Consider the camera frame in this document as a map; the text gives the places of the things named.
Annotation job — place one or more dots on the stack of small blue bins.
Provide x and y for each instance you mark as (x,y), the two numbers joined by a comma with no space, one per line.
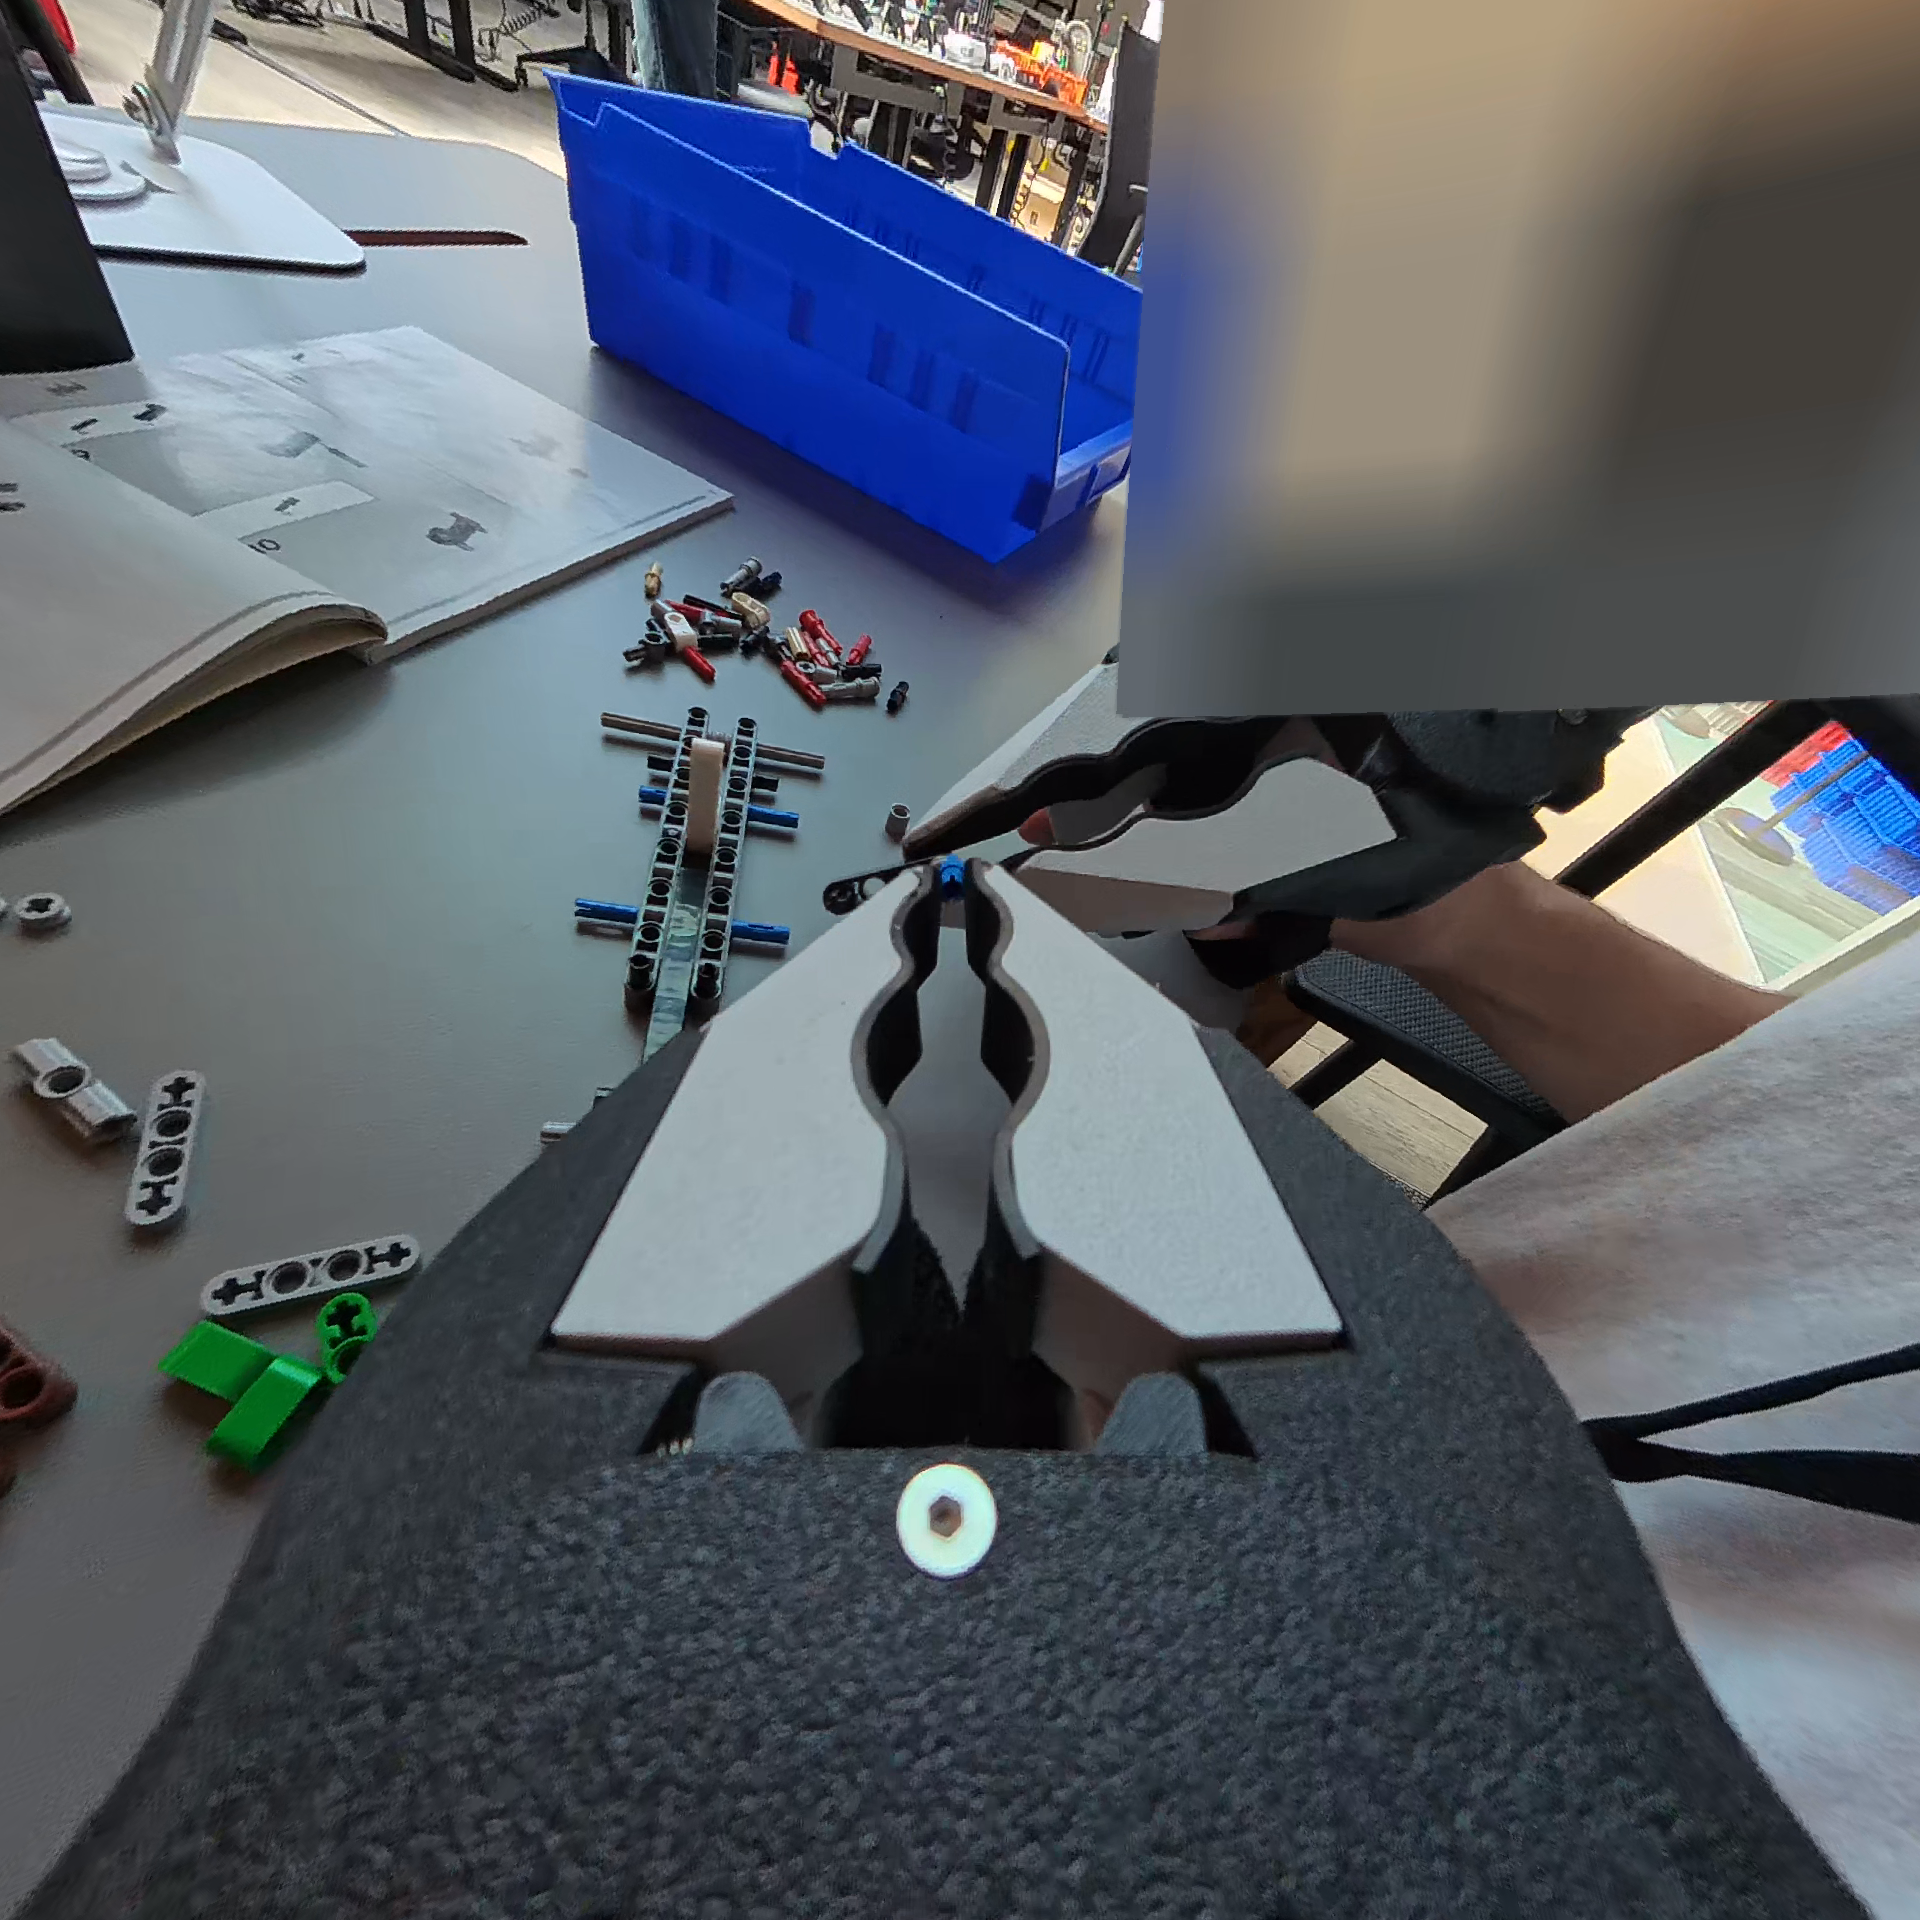
(1851,820)

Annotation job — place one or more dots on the green lego connector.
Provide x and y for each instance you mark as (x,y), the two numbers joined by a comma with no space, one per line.
(348,1328)

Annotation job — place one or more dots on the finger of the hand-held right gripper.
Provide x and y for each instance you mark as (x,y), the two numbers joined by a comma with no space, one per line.
(1019,764)
(1259,840)

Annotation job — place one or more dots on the blue plastic bin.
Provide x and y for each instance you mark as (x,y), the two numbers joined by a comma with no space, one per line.
(825,329)

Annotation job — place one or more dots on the black metal bar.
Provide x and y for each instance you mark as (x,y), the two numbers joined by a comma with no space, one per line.
(1711,796)

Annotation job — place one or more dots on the grey black lego frame assembly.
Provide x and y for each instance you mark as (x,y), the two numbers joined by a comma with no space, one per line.
(704,885)

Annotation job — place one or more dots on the person's right forearm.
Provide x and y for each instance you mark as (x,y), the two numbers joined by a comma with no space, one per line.
(1575,990)

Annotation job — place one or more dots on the cluttered wooden workbench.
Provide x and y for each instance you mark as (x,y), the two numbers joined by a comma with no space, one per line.
(930,77)

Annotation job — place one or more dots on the white monitor stand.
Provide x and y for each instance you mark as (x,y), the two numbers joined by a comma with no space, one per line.
(211,210)

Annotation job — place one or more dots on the black thin lego beam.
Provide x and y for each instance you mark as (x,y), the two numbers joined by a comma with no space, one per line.
(855,897)

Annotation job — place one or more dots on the open instruction booklet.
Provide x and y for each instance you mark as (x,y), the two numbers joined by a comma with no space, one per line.
(450,481)

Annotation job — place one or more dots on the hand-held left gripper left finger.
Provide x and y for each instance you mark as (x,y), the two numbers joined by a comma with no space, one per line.
(721,1172)

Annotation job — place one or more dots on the computer monitor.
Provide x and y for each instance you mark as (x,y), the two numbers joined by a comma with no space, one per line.
(53,255)

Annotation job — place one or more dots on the pile of small lego pieces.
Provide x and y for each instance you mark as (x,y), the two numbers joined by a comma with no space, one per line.
(780,638)

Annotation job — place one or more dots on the green lego panel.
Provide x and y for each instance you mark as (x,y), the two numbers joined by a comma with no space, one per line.
(212,1358)
(268,1413)

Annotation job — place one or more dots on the grey thin lego beam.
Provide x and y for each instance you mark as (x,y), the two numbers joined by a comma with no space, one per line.
(306,1277)
(164,1150)

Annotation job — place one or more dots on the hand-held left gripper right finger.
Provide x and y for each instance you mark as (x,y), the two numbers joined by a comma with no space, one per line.
(1171,1172)

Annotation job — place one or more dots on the person's white sweatshirt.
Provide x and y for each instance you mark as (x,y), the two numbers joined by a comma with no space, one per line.
(1724,1201)

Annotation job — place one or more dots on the black mesh office chair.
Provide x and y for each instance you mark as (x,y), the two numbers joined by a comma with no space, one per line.
(1425,1049)

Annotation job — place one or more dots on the light grey lego connector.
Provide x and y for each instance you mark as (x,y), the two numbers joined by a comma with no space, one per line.
(75,1092)

